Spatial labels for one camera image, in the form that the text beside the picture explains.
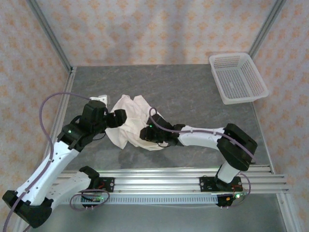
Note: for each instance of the white t-shirt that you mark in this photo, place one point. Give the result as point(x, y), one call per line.
point(135, 116)

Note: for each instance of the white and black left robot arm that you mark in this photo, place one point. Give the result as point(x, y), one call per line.
point(53, 164)

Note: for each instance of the small circuit board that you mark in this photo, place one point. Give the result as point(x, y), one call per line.
point(96, 198)
point(237, 195)

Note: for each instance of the white perforated plastic basket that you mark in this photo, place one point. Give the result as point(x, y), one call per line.
point(237, 82)

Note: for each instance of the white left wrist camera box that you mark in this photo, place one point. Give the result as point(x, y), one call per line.
point(100, 99)

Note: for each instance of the aluminium table edge rail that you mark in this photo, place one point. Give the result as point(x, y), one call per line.
point(289, 212)
point(68, 79)

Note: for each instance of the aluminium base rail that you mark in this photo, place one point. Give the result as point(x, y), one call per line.
point(157, 183)

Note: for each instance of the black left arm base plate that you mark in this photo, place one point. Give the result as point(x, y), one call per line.
point(108, 184)

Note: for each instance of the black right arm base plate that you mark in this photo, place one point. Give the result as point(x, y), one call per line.
point(207, 183)

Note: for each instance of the aluminium frame post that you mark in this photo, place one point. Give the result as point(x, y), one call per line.
point(265, 26)
point(48, 31)

